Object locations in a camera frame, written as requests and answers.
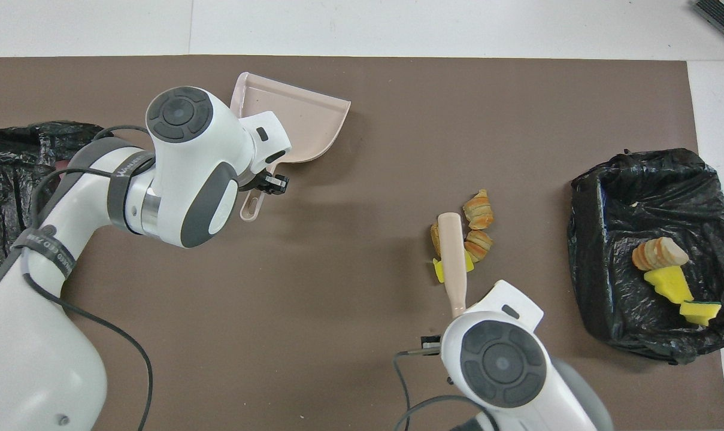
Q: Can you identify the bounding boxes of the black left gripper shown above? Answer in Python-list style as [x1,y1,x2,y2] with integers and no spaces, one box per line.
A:
[239,169,289,195]

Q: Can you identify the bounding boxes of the beige plastic dustpan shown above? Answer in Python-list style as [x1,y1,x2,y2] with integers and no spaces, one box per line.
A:
[230,72,352,222]

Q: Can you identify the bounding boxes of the yellow sponge piece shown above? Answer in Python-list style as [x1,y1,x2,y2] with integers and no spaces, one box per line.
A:
[644,265,695,303]
[433,251,475,284]

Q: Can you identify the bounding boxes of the beige brush with black bristles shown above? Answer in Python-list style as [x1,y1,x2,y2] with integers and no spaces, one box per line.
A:
[438,213,469,319]

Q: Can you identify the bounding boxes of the orange striped croissant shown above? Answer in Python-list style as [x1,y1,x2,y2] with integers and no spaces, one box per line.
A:
[465,230,493,263]
[462,189,494,230]

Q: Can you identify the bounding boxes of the beige sliced bread chunk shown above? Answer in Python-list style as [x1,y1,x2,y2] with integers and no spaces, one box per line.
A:
[631,236,690,271]

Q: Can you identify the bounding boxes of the yellow sponge with green pad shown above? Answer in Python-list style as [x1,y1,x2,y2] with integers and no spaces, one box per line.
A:
[680,301,723,327]

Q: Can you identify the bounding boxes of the black bag lined bin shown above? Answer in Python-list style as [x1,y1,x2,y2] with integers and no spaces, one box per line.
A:
[567,148,724,365]

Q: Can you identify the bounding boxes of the crumpled black trash bag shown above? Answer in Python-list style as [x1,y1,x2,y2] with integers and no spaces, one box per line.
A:
[0,121,114,294]

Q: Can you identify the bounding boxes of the brown table mat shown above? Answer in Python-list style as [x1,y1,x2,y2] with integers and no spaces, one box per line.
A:
[0,55,724,431]

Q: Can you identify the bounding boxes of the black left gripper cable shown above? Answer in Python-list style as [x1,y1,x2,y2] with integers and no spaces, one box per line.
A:
[23,124,154,431]

